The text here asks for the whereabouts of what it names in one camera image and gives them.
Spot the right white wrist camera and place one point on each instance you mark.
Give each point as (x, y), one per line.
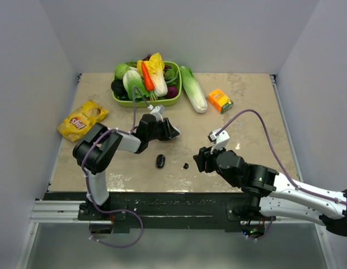
(219, 139)

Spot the dark red grapes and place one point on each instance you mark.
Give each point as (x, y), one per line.
(147, 57)

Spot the orange juice carton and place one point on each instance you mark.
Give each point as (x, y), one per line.
(220, 101)

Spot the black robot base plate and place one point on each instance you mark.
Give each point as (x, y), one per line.
(195, 211)

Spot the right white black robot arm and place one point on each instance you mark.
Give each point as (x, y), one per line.
(271, 194)

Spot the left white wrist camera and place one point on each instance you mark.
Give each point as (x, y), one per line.
(156, 109)

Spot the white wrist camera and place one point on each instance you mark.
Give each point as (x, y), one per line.
(156, 109)
(219, 139)

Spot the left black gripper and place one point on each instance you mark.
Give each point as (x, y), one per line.
(168, 131)

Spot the aluminium frame rail right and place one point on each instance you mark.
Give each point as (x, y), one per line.
(273, 82)

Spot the purple onion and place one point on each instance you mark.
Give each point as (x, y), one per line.
(172, 92)

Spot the napa cabbage on table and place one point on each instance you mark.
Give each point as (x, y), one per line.
(193, 90)

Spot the black earbud charging case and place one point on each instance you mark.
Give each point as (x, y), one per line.
(160, 161)

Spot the green round vegetable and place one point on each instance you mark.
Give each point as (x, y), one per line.
(120, 70)

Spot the white earbud charging case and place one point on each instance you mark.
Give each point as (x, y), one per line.
(176, 133)

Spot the yellow white cabbage in tray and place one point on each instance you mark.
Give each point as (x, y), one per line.
(155, 69)

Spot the yellow Lays chips bag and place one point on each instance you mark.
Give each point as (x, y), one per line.
(79, 122)

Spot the green white bok choy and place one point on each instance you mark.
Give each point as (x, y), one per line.
(134, 86)

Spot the orange toy carrot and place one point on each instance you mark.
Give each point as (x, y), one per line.
(147, 79)

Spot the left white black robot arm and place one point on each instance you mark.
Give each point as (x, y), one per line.
(96, 149)

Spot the black round vegetable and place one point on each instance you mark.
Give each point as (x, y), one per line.
(118, 88)

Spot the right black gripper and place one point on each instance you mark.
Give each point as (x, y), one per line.
(204, 156)

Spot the dark green leafy vegetable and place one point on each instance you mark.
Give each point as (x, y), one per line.
(171, 76)

